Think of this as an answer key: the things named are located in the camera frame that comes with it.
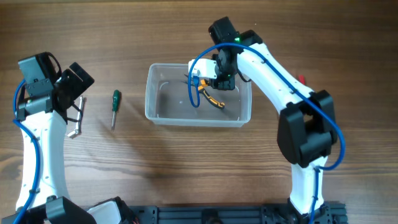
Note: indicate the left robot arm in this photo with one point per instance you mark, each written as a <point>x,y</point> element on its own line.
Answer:
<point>45,111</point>

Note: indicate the orange black needle-nose pliers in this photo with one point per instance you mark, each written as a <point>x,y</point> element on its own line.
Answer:
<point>201,91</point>

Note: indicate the clear plastic container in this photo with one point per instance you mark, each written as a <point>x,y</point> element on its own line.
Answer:
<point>167,101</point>

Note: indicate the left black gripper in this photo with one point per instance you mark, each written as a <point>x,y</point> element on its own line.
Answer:
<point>80,86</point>

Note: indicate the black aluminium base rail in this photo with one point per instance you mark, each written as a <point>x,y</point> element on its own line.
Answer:
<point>204,215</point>

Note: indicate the green handled screwdriver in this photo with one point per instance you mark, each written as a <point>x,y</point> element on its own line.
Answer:
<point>115,106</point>

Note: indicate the red handled snips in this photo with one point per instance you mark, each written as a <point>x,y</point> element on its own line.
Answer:
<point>301,79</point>

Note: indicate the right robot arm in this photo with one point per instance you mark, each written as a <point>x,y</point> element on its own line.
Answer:
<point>307,134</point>

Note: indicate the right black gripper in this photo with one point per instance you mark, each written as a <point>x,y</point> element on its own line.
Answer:
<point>219,82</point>

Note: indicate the silver L-shaped socket wrench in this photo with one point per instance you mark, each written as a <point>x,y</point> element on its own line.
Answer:
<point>80,108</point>

